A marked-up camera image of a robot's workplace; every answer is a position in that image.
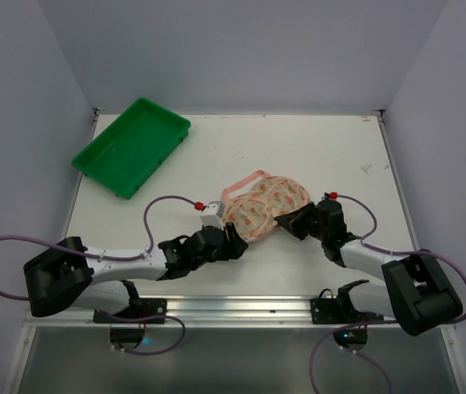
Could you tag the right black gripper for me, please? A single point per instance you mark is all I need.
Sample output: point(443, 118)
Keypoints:
point(304, 222)

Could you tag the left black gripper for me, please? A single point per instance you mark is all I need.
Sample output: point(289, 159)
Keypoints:
point(230, 242)

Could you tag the floral mesh laundry bag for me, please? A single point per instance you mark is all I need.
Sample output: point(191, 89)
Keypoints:
point(253, 203)

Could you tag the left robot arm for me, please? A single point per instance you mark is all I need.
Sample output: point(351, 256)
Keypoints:
point(70, 274)

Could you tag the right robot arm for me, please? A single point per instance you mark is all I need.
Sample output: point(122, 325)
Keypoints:
point(411, 287)

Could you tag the green plastic tray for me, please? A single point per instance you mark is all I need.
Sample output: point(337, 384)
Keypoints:
point(127, 153)

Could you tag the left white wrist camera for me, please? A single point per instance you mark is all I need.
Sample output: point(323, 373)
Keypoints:
point(211, 216)

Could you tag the aluminium mounting rail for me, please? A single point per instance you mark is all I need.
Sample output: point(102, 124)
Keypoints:
point(206, 312)

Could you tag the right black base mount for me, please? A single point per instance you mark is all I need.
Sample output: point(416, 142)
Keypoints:
point(327, 309)

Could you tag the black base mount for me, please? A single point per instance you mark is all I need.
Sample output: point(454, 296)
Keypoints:
point(327, 309)
point(142, 311)

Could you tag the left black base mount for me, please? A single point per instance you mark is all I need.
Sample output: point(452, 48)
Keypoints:
point(142, 311)

